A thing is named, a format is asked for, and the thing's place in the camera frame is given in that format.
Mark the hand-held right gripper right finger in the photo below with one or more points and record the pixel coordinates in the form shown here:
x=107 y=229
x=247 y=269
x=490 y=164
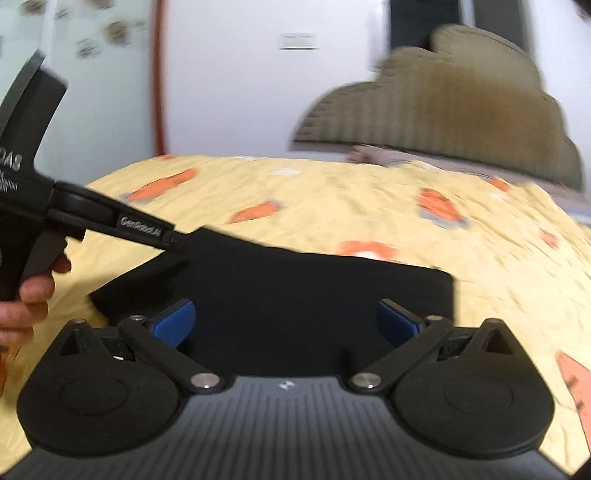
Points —
x=399 y=323

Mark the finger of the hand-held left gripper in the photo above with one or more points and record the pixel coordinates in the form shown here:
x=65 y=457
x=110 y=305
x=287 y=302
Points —
x=106 y=214

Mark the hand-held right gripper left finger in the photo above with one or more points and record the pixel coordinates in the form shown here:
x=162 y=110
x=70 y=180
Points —
x=173 y=323

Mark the black pants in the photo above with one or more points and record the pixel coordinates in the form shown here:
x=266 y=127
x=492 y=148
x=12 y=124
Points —
x=300 y=286

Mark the person's left hand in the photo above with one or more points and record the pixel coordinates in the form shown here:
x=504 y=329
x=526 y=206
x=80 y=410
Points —
x=27 y=316

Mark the glass door with flower stickers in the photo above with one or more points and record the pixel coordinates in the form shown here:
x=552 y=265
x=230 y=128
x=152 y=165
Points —
x=106 y=101

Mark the yellow carrot print blanket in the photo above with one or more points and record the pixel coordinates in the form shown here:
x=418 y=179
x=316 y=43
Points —
x=323 y=207

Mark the olive padded headboard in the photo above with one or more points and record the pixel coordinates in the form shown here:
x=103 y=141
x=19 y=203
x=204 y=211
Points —
x=443 y=101

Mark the red brown door frame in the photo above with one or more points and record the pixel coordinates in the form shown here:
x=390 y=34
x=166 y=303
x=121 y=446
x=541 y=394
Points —
x=160 y=83

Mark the white wall socket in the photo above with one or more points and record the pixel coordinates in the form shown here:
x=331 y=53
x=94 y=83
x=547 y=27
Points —
x=308 y=41
x=291 y=41

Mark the window with white frame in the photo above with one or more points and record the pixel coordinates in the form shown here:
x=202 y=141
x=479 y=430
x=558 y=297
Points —
x=425 y=23

